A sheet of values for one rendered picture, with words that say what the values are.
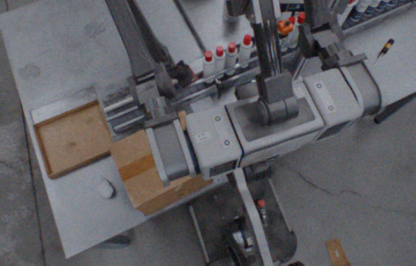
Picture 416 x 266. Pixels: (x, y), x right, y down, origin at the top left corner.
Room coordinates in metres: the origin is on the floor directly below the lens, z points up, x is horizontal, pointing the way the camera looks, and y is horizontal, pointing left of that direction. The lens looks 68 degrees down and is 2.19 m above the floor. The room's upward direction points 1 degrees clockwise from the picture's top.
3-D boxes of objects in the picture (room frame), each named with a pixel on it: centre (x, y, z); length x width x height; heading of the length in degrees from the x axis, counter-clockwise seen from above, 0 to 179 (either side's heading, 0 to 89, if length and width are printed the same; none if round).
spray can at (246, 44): (0.83, -0.16, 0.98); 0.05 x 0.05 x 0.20
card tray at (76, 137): (0.46, 0.60, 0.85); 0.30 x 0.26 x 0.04; 116
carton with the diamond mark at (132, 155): (0.31, 0.17, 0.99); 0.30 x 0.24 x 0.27; 118
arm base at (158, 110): (0.31, 0.12, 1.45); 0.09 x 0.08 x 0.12; 110
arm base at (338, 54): (0.48, -0.35, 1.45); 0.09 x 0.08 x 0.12; 110
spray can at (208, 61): (0.75, 0.00, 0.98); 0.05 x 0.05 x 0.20
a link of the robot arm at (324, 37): (0.55, -0.32, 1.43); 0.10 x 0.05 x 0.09; 20
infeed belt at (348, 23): (0.90, -0.30, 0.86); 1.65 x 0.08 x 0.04; 116
